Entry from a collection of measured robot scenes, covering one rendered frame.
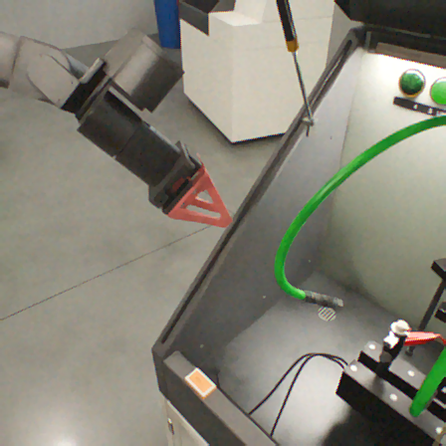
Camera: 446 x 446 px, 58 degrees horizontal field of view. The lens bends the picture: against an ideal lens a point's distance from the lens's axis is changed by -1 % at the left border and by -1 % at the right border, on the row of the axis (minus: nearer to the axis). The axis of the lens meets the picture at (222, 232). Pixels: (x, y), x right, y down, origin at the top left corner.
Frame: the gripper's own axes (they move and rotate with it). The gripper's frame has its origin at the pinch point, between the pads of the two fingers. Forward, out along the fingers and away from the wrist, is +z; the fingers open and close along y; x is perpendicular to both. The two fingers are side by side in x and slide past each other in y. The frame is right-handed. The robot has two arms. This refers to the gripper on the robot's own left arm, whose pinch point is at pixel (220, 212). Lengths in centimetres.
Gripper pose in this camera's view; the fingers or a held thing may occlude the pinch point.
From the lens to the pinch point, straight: 52.0
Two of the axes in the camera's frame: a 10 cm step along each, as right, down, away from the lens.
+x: -6.7, 7.1, 2.1
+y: -1.8, -4.2, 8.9
